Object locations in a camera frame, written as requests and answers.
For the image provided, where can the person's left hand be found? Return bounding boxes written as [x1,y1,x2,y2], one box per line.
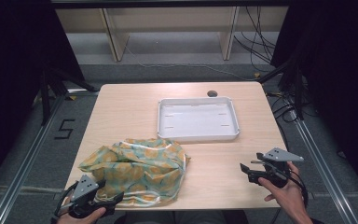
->
[55,199,107,224]

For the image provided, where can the light wooden shelf unit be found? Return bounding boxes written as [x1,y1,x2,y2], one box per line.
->
[55,6,291,63]

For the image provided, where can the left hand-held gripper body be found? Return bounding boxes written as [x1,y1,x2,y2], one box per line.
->
[68,175,107,218]

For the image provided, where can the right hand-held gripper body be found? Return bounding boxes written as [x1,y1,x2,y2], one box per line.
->
[247,147,305,189]

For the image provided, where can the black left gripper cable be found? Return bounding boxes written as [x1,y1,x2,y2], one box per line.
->
[52,181,79,218]

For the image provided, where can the black curtain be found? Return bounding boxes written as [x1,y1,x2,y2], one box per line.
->
[0,0,86,197]
[269,0,358,188]

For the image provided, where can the yellow green patterned cloth bag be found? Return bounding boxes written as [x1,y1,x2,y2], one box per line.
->
[77,137,191,208]

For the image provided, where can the white plastic tray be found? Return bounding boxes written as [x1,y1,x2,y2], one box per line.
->
[156,96,241,143]

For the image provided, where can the black tripod stand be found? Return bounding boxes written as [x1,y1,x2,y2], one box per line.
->
[256,58,306,121]
[39,67,98,126]

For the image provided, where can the aluminium floor rail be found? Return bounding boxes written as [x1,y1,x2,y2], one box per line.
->
[0,89,100,224]
[288,108,358,224]

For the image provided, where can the bundle of black floor cables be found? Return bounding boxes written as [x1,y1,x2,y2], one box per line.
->
[233,6,277,68]

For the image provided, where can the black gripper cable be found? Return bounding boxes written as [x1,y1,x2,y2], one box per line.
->
[52,181,79,218]
[288,169,310,209]

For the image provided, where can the person's right hand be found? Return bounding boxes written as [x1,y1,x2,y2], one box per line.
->
[257,161,310,217]

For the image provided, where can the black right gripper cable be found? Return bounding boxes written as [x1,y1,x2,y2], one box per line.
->
[288,169,310,209]

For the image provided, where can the black cables beside table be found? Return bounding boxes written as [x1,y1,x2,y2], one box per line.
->
[266,91,300,125]

